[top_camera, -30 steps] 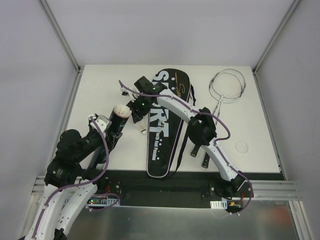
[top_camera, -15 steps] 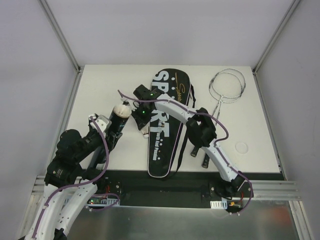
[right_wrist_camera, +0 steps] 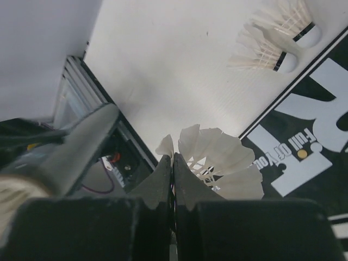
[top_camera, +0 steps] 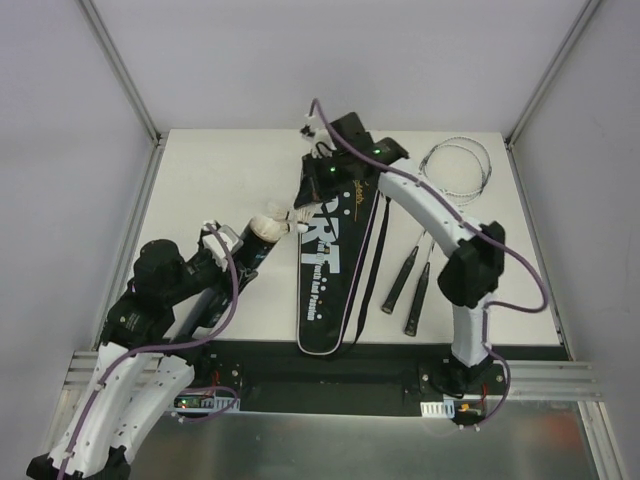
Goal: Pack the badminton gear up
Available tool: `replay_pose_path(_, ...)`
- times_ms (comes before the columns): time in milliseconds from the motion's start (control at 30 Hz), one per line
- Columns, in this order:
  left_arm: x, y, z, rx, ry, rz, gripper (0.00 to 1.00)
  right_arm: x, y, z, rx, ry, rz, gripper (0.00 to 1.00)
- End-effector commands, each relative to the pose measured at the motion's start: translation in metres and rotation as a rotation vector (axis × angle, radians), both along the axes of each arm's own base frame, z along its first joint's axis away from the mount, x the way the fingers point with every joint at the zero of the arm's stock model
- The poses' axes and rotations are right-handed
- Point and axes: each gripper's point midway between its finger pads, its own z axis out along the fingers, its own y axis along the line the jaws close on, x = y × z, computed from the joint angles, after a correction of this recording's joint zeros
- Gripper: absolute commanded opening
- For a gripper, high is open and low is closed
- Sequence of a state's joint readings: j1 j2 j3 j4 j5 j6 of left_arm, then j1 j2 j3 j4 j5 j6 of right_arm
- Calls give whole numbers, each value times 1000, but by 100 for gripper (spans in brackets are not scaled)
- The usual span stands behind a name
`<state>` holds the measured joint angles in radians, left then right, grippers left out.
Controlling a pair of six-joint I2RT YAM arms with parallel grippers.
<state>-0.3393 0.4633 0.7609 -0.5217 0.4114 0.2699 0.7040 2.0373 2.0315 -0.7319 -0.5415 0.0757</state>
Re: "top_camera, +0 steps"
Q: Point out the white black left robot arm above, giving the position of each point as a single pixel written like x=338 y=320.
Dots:
x=155 y=345

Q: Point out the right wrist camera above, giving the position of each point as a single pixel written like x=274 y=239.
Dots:
x=318 y=137

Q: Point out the aluminium frame rail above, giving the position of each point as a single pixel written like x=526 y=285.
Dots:
x=530 y=380

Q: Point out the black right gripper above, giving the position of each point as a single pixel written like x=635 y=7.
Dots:
x=314 y=179

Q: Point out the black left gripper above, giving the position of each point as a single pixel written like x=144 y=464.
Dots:
x=248 y=255

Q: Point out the black shuttlecock tube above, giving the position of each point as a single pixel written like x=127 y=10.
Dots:
x=214 y=308

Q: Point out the black racket bag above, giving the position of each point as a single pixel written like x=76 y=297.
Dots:
x=338 y=262

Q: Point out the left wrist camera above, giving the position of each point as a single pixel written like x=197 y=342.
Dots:
x=220 y=240

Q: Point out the badminton racket black grip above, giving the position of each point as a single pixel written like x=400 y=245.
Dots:
x=415 y=311
x=392 y=297

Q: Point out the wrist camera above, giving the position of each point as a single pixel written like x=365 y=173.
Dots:
x=220 y=240
x=318 y=137

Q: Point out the white feather shuttlecock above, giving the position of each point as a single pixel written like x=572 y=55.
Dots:
x=280 y=213
x=268 y=229
x=299 y=220

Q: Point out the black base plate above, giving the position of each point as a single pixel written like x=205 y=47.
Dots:
x=388 y=380

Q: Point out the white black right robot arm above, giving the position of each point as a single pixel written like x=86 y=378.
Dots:
x=343 y=151

